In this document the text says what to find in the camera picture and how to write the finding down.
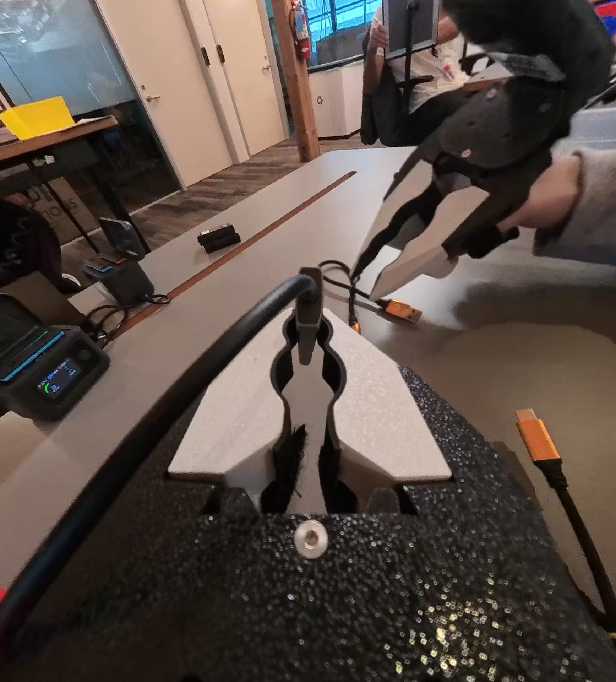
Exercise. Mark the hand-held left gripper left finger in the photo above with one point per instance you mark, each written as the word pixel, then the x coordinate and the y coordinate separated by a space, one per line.
pixel 228 426

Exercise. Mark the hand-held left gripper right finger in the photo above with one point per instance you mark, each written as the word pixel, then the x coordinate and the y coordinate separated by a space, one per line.
pixel 382 426

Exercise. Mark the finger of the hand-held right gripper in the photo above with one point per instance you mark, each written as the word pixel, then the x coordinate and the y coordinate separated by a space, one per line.
pixel 398 197
pixel 425 250

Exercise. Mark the person's right hand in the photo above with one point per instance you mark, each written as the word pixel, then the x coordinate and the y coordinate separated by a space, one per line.
pixel 553 197

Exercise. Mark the clear plastic storage box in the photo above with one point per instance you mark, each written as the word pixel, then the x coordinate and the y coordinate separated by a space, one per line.
pixel 606 125

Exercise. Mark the white recycling cabinet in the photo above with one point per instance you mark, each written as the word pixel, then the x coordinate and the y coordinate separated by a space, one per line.
pixel 334 101

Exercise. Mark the small black charging case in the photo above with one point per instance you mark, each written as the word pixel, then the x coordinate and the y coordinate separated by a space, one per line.
pixel 126 282

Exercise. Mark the black battery pack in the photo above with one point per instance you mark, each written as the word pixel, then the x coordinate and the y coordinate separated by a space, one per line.
pixel 220 238

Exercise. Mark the white door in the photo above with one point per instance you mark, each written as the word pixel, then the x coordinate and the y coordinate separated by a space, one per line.
pixel 249 80
pixel 169 80

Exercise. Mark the black charging case with display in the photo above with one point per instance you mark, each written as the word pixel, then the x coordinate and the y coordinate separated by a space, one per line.
pixel 47 367

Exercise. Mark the red fire extinguisher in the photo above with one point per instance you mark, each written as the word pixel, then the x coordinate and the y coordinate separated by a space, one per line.
pixel 301 26

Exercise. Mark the brown cardboard box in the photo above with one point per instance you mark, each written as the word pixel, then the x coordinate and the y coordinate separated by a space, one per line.
pixel 68 208

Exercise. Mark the dark bag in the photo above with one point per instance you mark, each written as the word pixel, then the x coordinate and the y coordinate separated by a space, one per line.
pixel 9 245

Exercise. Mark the yellow plastic bin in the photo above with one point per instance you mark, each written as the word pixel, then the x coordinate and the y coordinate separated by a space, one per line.
pixel 36 120

